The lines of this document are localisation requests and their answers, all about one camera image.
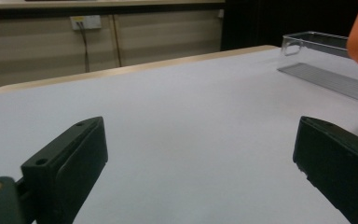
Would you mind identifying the black curtain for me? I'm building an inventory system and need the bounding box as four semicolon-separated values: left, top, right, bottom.
219;0;358;52

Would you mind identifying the white wall socket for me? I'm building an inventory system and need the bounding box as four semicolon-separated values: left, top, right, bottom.
69;14;103;32

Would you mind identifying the clear plastic container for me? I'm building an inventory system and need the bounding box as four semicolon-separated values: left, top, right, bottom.
276;30;358;107

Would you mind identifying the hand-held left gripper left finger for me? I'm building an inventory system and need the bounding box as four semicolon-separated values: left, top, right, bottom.
21;116;109;224

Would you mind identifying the white table sheet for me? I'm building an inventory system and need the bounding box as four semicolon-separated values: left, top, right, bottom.
0;47;358;224

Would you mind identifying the black horizontal bar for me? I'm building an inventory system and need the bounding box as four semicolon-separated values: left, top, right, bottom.
0;2;227;21

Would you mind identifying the black wall cable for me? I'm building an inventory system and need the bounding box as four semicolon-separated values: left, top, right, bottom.
77;21;91;74

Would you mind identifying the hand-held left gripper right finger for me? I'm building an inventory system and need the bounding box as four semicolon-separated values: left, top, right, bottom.
292;116;358;224

